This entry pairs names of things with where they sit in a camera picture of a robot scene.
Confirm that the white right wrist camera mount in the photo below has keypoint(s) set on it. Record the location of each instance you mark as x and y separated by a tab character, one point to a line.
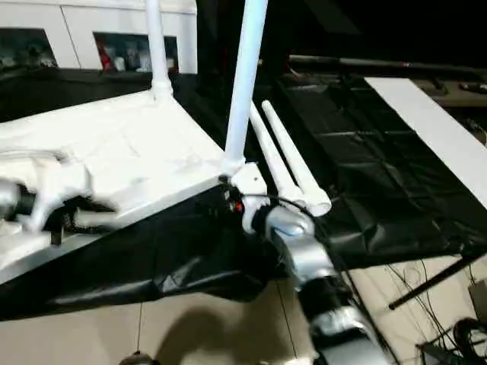
249	180

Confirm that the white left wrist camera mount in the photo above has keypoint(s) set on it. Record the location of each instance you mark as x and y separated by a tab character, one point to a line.
57	186

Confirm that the dark equipment bag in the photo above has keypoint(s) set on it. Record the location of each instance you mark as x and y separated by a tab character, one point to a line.
441	353

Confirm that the grey flat box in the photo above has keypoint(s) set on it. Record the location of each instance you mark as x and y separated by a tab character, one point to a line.
478	298

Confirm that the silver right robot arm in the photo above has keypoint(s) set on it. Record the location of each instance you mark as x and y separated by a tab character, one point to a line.
304	251

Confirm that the black metal stand bar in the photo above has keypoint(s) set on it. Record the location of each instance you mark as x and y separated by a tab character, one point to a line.
430	283

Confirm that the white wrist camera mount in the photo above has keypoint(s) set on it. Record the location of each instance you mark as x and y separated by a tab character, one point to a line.
57	186
249	180

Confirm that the white glass-door cabinet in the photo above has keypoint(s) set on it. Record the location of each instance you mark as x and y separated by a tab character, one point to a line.
76	19

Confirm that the black glossy mat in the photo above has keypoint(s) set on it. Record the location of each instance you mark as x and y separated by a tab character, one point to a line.
380	171

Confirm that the long black metal rail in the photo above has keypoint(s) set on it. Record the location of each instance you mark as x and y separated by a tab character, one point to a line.
399	66

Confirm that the flat white board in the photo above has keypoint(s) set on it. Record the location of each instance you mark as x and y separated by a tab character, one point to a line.
433	118

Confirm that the white plastic table top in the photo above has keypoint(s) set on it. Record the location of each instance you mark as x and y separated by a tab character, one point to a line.
133	152

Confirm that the white plastic table leg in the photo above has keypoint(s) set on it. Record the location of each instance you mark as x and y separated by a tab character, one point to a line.
296	159
274	159
158	49
243	95

